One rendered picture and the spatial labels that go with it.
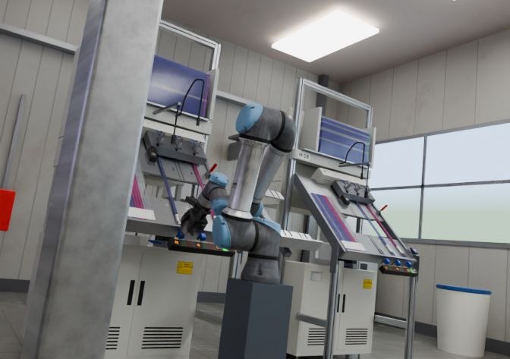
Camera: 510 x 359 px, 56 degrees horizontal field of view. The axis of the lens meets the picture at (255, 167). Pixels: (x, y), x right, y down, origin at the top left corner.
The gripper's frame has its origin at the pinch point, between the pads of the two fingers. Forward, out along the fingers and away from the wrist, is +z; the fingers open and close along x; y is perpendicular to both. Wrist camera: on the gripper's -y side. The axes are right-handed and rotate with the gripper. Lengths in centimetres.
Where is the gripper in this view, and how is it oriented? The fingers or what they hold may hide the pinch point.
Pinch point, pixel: (183, 231)
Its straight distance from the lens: 219.0
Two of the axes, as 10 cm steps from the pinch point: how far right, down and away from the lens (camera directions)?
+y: 3.4, 6.4, -6.9
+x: 8.0, 2.0, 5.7
